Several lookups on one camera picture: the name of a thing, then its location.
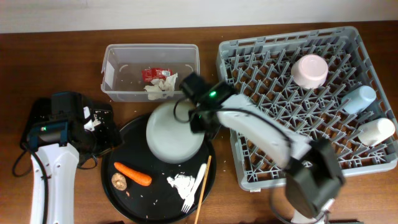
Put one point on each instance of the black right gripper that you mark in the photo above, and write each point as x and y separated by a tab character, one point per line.
193	128

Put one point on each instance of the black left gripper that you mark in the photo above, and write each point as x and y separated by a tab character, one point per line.
107	142

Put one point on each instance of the wooden chopstick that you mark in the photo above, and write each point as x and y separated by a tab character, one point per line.
203	189

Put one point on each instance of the grey plate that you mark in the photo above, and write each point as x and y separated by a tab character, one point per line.
168	139

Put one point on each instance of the brown dried mushroom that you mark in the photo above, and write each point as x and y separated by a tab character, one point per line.
119	181

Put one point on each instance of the white paper napkin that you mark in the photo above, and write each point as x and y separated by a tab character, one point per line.
160	88

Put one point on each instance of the white tissue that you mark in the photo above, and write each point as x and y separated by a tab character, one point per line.
182	183

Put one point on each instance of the orange carrot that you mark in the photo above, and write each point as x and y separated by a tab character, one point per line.
138	177

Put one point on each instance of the red snack wrapper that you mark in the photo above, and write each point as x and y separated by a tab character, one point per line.
150	74

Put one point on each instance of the white plastic fork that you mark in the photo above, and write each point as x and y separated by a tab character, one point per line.
190	198

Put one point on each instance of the pink bowl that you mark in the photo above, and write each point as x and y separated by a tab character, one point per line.
310	71

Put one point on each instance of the light blue cup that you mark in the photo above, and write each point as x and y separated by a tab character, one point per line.
359	99

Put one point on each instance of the white cup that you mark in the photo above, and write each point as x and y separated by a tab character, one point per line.
375	132

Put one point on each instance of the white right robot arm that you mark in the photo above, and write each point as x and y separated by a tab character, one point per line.
313	177

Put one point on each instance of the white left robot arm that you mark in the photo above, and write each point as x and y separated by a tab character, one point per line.
57	149

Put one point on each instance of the grey dishwasher rack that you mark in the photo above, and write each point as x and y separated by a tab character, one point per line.
260	68

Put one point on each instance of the black rectangular tray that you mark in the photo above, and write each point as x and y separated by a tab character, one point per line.
44	129

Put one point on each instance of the round black tray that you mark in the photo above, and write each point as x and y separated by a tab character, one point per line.
159	202

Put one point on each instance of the clear plastic bin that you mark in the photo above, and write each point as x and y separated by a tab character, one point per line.
123	65

